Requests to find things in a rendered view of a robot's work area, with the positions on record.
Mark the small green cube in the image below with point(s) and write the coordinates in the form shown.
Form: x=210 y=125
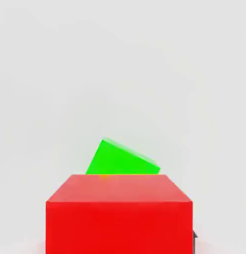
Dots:
x=120 y=160

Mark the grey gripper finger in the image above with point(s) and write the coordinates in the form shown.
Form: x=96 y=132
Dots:
x=194 y=241

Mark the small red cube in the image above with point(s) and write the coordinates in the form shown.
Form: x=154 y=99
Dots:
x=118 y=222

